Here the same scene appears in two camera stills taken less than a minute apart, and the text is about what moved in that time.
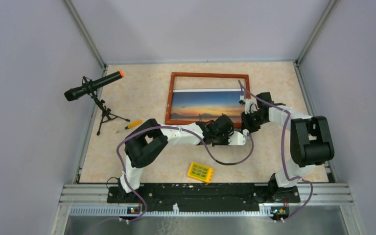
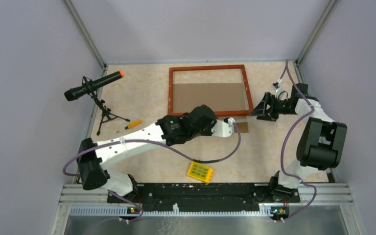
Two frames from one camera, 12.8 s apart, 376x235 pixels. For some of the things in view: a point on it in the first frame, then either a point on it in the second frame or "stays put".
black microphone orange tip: x=72 y=94 stays put
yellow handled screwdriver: x=131 y=125 stays put
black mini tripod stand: x=106 y=115 stays put
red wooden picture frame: x=169 y=103 to x=218 y=113
